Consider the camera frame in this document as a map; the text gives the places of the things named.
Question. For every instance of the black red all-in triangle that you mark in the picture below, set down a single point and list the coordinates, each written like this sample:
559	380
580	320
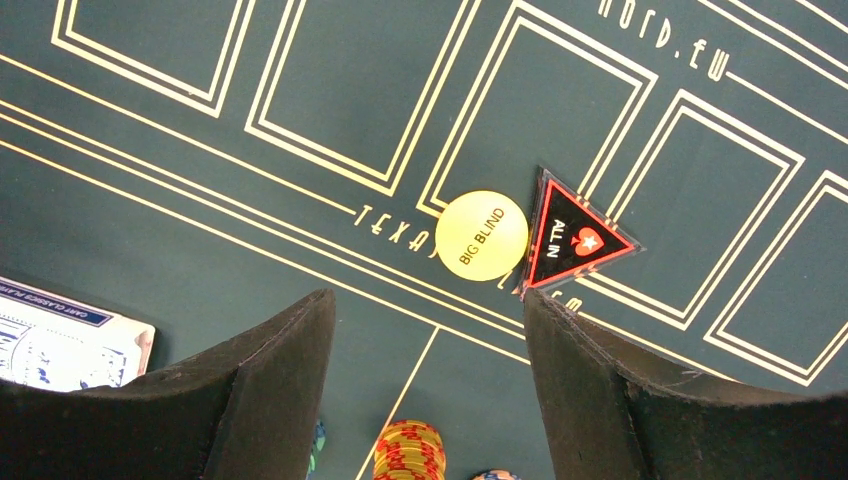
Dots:
570	237

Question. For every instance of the blue white card deck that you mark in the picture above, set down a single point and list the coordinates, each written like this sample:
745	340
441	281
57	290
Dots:
60	344

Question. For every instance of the white pink chip stack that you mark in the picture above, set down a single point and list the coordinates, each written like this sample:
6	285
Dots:
496	474

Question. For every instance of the yellow big blind button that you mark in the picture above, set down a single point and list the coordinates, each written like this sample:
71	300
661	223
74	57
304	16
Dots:
481	235

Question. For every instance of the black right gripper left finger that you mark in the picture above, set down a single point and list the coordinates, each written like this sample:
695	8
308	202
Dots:
245	408

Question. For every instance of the green poker mat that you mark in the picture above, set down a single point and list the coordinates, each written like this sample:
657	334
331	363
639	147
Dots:
202	165

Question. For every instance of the orange yellow chip stack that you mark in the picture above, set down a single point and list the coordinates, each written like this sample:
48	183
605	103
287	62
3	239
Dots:
409	449

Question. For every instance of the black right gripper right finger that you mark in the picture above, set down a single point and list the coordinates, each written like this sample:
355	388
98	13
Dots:
613	410

